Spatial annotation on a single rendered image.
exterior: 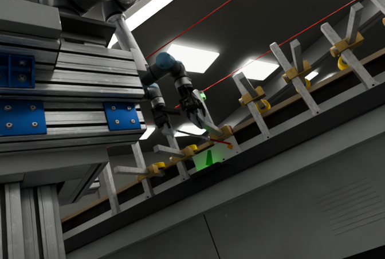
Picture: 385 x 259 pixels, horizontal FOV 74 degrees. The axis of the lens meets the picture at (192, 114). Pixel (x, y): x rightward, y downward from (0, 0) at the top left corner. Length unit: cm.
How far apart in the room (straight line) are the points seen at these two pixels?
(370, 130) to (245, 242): 84
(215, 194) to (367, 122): 77
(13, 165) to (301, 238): 129
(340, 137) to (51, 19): 117
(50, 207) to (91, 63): 39
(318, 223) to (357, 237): 17
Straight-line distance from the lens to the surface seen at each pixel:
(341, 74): 158
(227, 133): 137
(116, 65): 77
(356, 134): 133
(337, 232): 152
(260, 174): 133
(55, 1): 92
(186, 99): 113
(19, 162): 71
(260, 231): 155
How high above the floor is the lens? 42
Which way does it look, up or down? 24 degrees up
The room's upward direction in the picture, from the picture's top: 22 degrees counter-clockwise
